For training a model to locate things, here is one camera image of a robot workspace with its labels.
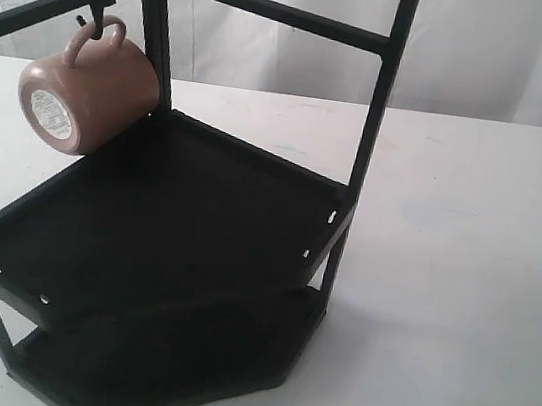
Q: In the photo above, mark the pink ceramic mug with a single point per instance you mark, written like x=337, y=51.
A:
x=82, y=97

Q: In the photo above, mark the black metal shelf rack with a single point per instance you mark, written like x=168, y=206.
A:
x=177, y=264

